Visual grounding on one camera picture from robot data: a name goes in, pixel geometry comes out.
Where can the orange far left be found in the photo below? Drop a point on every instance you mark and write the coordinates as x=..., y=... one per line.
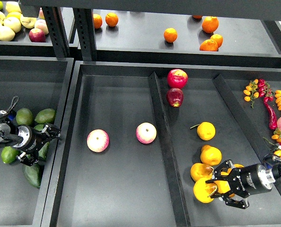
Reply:
x=97, y=20

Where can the black left tray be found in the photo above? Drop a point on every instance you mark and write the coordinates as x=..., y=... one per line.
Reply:
x=40, y=83

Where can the black tray divider left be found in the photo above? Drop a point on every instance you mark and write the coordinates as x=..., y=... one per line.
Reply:
x=169, y=158

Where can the orange cherry tomato vine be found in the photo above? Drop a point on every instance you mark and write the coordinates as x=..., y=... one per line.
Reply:
x=251, y=92

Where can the black shelf upright post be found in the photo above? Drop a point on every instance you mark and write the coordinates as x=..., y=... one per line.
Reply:
x=86, y=33

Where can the pale yellow apple front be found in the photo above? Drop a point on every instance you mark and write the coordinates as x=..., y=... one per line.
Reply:
x=6, y=34

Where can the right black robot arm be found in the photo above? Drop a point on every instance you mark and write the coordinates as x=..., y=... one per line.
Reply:
x=269, y=163

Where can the yellow pear with stem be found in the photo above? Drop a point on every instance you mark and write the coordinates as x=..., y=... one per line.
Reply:
x=203, y=191

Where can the green avocado lower right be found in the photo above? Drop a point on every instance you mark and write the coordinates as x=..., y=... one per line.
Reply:
x=42, y=153

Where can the orange front right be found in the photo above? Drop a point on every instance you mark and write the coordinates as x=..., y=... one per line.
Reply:
x=209, y=45

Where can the yellow pear bottom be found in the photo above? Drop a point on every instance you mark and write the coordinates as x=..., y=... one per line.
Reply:
x=223, y=186

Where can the pale yellow apple middle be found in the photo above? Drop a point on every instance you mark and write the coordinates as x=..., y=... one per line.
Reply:
x=13, y=23

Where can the yellow pear middle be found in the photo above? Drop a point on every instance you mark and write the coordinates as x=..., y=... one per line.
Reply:
x=210, y=155

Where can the dark red apple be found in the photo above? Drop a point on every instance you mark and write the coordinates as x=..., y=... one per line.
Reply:
x=175, y=97

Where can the yellow pear right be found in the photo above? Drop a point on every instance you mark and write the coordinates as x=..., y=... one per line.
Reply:
x=226, y=171

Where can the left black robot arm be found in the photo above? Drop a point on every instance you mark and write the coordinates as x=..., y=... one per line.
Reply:
x=8, y=130

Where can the pink peach on shelf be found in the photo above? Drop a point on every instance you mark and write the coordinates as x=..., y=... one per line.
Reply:
x=41, y=24

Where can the yellow pear lower left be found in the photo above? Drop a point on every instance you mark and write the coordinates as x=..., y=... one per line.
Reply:
x=201, y=170

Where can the bright red apple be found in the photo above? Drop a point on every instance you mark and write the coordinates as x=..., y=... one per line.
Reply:
x=177, y=78

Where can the red chili pepper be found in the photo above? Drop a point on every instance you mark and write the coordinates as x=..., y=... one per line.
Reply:
x=271, y=113

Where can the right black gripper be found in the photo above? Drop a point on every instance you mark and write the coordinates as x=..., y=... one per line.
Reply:
x=243, y=182

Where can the red apple on shelf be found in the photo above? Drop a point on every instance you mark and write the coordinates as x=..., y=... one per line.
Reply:
x=37, y=35

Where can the red cherry tomato cluster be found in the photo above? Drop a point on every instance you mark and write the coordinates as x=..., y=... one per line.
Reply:
x=265, y=91

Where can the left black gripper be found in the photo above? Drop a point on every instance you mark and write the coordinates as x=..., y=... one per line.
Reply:
x=34, y=140

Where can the green avocado top right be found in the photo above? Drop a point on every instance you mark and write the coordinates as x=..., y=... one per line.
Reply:
x=45, y=116

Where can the yellow pear with twig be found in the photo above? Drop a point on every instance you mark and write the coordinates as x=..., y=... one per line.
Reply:
x=205, y=130

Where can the pink apple left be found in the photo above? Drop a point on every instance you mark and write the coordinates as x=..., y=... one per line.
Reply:
x=97, y=140

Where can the large black centre tray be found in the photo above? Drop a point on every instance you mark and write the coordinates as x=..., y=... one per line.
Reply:
x=126, y=185

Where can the green avocado pile middle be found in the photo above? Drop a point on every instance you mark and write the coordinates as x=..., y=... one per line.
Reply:
x=9, y=154

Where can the pink apple centre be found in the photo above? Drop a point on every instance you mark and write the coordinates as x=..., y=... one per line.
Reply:
x=146, y=133

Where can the dark green avocado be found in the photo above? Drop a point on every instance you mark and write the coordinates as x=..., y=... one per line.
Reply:
x=33, y=174

